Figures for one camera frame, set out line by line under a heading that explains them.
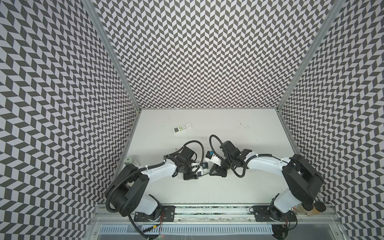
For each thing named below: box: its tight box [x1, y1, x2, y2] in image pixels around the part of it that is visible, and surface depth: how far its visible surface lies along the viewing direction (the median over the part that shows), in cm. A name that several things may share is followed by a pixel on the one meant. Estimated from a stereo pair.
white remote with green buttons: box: [172, 122, 193, 135], surface depth 107 cm
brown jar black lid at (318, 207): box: [311, 201, 327, 216], surface depth 68 cm
